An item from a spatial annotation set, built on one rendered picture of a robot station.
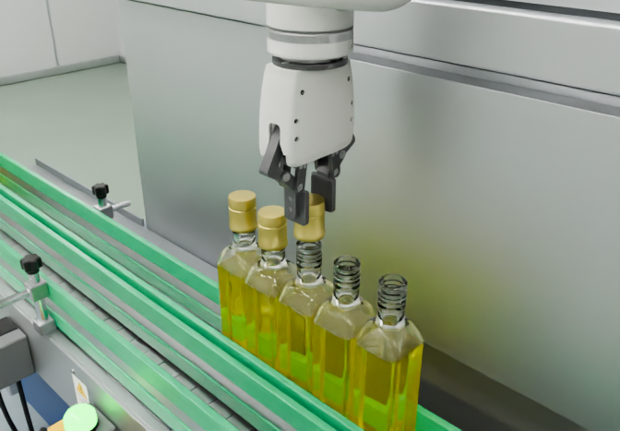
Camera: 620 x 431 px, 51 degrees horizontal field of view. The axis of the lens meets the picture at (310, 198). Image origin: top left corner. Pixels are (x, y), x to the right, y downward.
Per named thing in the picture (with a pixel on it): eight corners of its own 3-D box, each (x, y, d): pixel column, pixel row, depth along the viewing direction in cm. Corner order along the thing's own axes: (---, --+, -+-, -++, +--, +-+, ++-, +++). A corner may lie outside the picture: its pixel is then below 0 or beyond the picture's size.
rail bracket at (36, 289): (60, 333, 100) (44, 258, 95) (13, 355, 96) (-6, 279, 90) (48, 322, 103) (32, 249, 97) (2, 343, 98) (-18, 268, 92)
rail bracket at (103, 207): (139, 242, 126) (131, 179, 121) (108, 255, 122) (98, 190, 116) (128, 234, 129) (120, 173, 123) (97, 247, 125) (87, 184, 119)
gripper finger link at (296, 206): (288, 158, 68) (289, 215, 71) (266, 167, 66) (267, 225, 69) (310, 166, 66) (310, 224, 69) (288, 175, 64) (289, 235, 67)
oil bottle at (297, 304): (339, 417, 84) (343, 278, 75) (310, 441, 80) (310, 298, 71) (308, 396, 87) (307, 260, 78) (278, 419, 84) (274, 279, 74)
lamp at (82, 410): (104, 426, 90) (101, 410, 89) (74, 444, 87) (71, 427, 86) (88, 410, 93) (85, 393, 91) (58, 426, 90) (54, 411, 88)
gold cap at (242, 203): (234, 219, 83) (232, 187, 81) (261, 221, 82) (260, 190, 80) (225, 232, 80) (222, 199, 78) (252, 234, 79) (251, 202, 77)
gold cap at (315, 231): (331, 233, 72) (332, 198, 70) (310, 245, 70) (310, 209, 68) (308, 223, 74) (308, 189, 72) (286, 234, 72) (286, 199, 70)
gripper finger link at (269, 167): (293, 97, 64) (314, 134, 68) (245, 152, 62) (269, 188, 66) (302, 99, 64) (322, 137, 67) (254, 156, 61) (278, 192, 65)
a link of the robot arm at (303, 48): (311, 13, 68) (311, 42, 69) (247, 25, 62) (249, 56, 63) (374, 24, 62) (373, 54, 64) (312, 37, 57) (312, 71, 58)
